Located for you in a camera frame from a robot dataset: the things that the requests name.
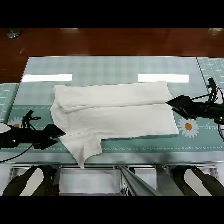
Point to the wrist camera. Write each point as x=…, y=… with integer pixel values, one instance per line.
x=28, y=119
x=212, y=88

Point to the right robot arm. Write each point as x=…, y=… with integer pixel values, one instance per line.
x=213, y=110

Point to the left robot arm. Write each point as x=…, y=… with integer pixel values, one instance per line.
x=15, y=135

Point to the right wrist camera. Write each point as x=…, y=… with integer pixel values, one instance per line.
x=212, y=88

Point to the white T-shirt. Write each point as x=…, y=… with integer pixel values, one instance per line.
x=116, y=113

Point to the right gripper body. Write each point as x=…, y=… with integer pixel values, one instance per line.
x=185, y=105

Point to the silver frame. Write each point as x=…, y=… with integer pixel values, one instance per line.
x=140, y=181

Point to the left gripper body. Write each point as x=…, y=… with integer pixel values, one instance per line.
x=48, y=135

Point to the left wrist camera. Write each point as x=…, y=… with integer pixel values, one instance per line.
x=28, y=119

